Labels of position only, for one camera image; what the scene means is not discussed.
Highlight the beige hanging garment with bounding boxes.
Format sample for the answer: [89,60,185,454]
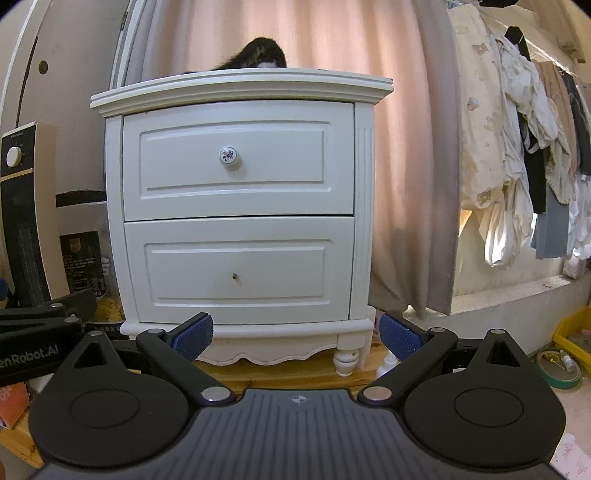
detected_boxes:
[534,60,581,178]

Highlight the hanging clothes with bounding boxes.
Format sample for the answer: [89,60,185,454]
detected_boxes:
[447,4,509,214]

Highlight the yellow plastic bin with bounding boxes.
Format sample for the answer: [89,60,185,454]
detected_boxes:
[551,307,591,366]

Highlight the round green rimmed dish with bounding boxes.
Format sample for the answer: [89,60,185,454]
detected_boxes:
[534,348,584,392]

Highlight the black hanging garment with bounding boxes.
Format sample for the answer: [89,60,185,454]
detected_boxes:
[504,25,549,216]

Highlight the orange cardboard box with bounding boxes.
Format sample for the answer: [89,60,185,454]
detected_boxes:
[0,382,31,431]

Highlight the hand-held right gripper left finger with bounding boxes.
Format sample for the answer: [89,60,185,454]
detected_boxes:
[59,313,234,408]

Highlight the pink curtain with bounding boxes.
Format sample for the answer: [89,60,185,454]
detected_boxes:
[139,0,463,319]

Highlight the white door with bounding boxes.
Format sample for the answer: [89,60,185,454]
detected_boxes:
[0,0,139,296]

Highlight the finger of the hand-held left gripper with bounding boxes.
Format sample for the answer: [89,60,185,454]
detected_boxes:
[0,314,83,346]
[25,288,99,320]

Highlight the white drawer with ceramic knob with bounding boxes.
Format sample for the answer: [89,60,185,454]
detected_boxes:
[122,102,356,221]

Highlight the white labelled bottle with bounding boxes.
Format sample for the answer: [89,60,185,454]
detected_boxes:
[376,353,400,377]

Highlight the white hanging garment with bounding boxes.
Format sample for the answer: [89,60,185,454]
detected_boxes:
[480,36,574,268]

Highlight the floral printed cloth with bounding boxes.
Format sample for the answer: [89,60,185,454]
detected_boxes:
[551,429,591,480]

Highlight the black white furry cat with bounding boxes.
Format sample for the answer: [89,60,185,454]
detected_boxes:
[182,37,288,73]

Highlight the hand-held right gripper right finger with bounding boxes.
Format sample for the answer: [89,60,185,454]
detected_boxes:
[357,313,540,408]

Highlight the white wooden nightstand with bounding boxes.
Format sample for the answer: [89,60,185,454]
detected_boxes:
[90,68,394,377]

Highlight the grey hanging garment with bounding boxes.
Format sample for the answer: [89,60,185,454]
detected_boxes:
[534,211,572,260]

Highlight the white drawer with metal stub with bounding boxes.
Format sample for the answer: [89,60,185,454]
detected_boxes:
[124,216,355,325]

